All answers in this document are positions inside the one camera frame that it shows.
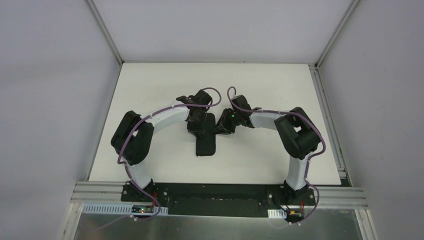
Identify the white cable duct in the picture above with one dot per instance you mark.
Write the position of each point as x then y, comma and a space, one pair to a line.
276, 214
123, 209

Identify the aluminium frame rail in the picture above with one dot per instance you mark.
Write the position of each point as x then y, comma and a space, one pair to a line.
110, 192

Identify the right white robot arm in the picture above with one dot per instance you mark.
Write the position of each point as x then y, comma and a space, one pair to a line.
299, 136

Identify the left white cable duct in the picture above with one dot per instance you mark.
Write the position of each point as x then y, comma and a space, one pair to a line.
123, 209

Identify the right white cable duct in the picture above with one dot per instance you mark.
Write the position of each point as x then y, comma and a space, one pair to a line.
276, 214

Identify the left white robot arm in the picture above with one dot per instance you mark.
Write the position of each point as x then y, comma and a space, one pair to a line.
133, 136

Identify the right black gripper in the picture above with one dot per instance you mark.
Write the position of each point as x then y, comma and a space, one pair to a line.
221, 125

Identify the black zip tool case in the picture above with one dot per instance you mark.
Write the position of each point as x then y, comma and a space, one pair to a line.
206, 143

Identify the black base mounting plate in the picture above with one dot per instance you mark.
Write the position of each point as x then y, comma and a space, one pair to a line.
219, 200

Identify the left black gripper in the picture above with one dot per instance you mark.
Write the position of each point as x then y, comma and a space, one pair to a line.
201, 133

